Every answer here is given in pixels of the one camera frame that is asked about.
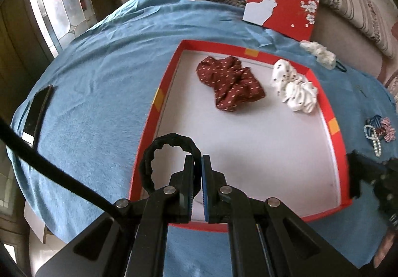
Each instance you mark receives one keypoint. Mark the plaid hair bow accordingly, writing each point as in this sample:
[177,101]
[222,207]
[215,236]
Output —
[388,130]

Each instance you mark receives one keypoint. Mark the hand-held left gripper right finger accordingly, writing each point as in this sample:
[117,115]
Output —
[204,202]

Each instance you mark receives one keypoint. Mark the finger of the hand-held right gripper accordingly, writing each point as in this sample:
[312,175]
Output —
[360,171]

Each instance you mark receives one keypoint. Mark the black smartphone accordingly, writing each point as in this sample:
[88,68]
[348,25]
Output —
[37,115]

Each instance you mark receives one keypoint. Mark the cream organza scrunchie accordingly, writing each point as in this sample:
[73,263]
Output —
[320,53]

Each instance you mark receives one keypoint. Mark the white dotted scrunchie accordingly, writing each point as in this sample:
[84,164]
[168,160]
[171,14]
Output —
[295,93]

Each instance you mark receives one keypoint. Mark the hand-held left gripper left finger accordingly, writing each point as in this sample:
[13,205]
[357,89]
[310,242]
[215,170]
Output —
[192,202]

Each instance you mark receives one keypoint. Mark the stained glass door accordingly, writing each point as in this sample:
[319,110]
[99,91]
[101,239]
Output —
[62,0]

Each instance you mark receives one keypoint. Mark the maroon dotted scrunchie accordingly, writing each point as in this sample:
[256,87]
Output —
[230,84]

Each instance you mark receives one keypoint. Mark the shallow red cardboard box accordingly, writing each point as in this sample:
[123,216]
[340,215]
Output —
[248,155]

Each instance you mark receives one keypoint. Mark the blue cloth cover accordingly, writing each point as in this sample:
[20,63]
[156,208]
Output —
[93,78]

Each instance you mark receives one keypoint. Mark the black scrunchie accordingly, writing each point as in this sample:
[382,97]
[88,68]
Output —
[174,137]

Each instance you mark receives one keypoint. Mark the person's right hand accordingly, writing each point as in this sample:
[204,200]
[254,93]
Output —
[385,249]

